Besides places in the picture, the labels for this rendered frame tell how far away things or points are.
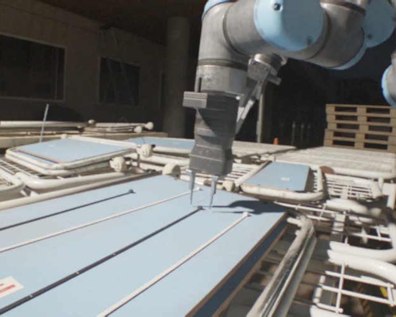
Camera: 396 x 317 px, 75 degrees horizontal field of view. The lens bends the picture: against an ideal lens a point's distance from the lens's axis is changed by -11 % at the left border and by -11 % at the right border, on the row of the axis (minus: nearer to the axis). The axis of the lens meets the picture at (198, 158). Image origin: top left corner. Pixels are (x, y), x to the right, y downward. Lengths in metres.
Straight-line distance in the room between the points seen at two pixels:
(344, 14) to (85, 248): 0.50
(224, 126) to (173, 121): 6.61
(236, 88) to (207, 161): 0.14
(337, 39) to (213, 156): 0.28
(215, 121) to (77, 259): 0.30
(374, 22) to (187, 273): 0.54
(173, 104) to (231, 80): 6.64
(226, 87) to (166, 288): 0.32
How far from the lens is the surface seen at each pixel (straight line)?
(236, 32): 0.45
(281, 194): 0.88
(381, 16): 0.64
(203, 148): 0.51
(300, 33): 0.41
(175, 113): 7.10
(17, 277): 0.33
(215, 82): 0.48
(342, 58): 0.53
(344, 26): 0.51
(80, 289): 0.31
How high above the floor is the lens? 0.72
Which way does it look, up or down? 7 degrees down
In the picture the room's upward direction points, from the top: 3 degrees clockwise
